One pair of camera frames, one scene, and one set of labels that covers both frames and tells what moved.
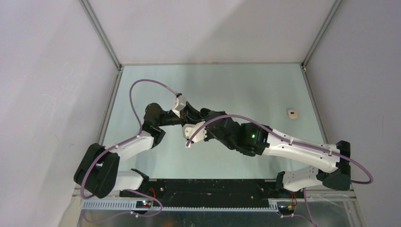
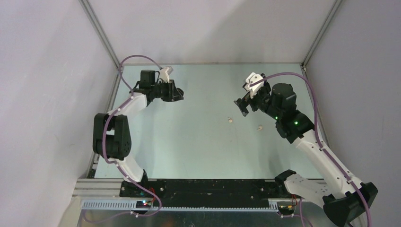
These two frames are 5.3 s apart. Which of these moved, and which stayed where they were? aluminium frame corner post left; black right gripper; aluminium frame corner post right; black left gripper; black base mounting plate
Moved: black left gripper; black right gripper
Stayed: aluminium frame corner post right; black base mounting plate; aluminium frame corner post left
